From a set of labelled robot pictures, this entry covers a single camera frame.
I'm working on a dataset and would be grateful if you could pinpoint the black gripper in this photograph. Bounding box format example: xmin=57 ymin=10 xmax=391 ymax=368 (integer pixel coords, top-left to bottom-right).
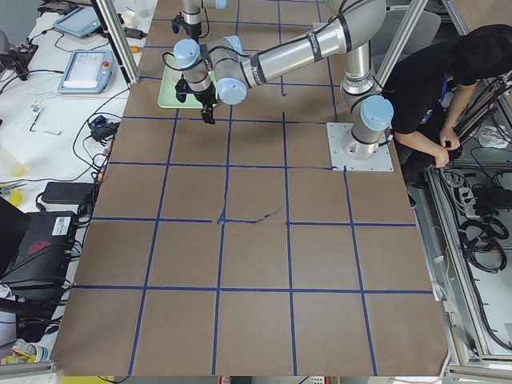
xmin=183 ymin=22 xmax=202 ymax=40
xmin=194 ymin=86 xmax=216 ymax=125

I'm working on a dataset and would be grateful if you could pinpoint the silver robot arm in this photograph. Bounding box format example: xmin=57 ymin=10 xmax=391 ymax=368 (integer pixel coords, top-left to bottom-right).
xmin=169 ymin=1 xmax=394 ymax=161
xmin=179 ymin=0 xmax=230 ymax=42

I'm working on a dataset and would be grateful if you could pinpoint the mint green tray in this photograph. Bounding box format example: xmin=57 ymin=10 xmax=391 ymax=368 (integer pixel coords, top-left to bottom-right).
xmin=158 ymin=52 xmax=218 ymax=110

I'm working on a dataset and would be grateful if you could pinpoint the black power adapter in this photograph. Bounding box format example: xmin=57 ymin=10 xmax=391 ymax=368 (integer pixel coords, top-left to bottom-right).
xmin=123 ymin=27 xmax=147 ymax=40

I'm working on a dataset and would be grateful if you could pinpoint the white cup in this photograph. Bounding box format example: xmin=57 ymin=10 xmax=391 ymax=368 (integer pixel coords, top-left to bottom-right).
xmin=121 ymin=10 xmax=138 ymax=29

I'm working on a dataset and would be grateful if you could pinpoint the upper blue teach pendant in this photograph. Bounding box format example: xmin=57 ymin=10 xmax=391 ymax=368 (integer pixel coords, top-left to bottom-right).
xmin=53 ymin=7 xmax=101 ymax=38

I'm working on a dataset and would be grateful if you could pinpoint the blue teach pendant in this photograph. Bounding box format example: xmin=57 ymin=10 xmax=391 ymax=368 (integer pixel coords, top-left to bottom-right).
xmin=53 ymin=7 xmax=101 ymax=38
xmin=57 ymin=50 xmax=114 ymax=94

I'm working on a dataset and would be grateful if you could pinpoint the lower blue teach pendant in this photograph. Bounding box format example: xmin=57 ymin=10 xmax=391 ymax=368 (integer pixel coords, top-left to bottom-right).
xmin=57 ymin=50 xmax=114 ymax=94

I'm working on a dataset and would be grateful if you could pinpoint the black power brick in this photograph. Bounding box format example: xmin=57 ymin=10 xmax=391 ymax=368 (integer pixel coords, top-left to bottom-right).
xmin=41 ymin=182 xmax=93 ymax=205

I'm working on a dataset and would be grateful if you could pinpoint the person in black shirt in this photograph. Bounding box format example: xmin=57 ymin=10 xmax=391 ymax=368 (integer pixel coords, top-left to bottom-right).
xmin=382 ymin=24 xmax=511 ymax=183

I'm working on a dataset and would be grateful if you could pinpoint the black computer case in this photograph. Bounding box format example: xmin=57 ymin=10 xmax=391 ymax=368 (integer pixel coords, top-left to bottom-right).
xmin=1 ymin=198 xmax=78 ymax=289

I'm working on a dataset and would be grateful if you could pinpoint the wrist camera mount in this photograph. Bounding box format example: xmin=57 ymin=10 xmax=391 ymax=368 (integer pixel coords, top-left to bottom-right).
xmin=171 ymin=14 xmax=184 ymax=34
xmin=174 ymin=78 xmax=190 ymax=103

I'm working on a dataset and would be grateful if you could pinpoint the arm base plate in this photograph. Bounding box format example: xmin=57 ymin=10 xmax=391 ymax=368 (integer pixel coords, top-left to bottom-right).
xmin=326 ymin=122 xmax=394 ymax=172

